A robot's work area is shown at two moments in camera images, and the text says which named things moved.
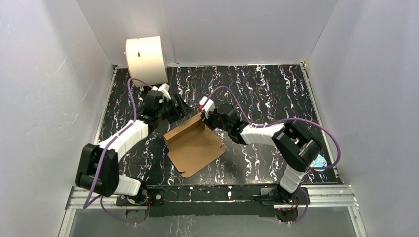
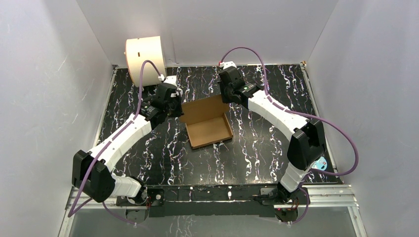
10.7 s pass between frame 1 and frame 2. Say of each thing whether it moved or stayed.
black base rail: stayed
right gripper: moved
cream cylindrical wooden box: stayed
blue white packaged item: stayed
